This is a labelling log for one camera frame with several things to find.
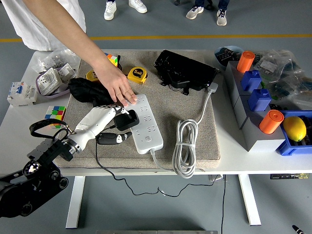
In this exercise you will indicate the person's white shoe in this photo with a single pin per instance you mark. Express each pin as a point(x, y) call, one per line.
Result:
point(137, 5)
point(109, 11)

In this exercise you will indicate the light blue bowl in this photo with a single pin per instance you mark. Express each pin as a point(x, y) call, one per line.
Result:
point(219, 64)

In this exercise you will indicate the white power strip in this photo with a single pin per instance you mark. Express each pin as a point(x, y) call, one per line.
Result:
point(148, 129)

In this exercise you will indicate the orange cylinder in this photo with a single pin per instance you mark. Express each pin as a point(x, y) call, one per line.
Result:
point(245, 62)
point(269, 123)

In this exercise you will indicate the white table leg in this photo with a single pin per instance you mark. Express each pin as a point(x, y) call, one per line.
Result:
point(249, 200)
point(75, 202)

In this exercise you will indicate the yellow tape measure 5m label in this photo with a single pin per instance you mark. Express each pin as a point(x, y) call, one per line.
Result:
point(136, 74)

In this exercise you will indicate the person's left forearm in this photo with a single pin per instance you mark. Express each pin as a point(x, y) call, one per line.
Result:
point(78, 39)

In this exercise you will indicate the colourful puzzle cube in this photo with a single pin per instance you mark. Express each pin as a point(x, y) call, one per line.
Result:
point(54, 113)
point(113, 59)

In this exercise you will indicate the person's grey shoe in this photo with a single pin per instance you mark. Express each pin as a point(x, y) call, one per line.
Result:
point(195, 12)
point(221, 19)

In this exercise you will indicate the black circuit boards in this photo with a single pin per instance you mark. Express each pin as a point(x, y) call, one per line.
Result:
point(226, 54)

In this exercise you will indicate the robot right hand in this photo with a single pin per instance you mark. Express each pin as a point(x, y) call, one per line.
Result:
point(297, 229)

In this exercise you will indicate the black table control panel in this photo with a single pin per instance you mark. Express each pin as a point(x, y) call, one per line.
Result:
point(287, 176)

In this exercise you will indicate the black cloth pouch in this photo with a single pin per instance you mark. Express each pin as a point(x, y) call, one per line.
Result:
point(83, 90)

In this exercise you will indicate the person's leg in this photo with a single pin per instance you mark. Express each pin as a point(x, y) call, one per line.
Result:
point(199, 3)
point(223, 4)

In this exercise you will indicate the person's left hand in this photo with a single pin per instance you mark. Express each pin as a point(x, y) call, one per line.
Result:
point(117, 85)

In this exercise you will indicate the clear bags of electronic parts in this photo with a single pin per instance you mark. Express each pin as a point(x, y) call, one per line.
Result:
point(287, 73)

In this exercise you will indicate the yellow tape measure black window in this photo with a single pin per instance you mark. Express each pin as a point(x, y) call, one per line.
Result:
point(90, 76)

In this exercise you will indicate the blue plastic bin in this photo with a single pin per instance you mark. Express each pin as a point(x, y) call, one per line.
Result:
point(285, 146)

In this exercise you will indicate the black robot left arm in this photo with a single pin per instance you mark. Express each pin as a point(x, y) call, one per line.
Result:
point(24, 190)

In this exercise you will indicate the grey-brown mat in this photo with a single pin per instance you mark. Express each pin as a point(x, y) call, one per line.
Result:
point(165, 109)

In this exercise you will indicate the yellow lemon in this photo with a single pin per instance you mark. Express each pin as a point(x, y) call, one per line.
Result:
point(293, 128)

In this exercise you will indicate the white circuit breaker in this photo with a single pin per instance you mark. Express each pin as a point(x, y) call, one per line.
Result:
point(19, 95)

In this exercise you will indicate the clear bags of small parts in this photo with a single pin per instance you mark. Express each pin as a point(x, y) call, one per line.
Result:
point(53, 61)

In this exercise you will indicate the blue block with knob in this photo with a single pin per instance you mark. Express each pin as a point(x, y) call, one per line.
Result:
point(251, 81)
point(259, 101)

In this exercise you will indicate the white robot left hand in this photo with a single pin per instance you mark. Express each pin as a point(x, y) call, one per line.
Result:
point(95, 122)

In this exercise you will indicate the black plug adapter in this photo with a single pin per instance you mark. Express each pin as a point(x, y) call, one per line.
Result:
point(126, 122)

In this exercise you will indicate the glossy black box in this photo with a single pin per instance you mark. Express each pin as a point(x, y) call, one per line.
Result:
point(185, 68)

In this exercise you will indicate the grey box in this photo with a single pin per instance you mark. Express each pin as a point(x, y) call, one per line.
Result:
point(231, 75)
point(256, 143)
point(237, 109)

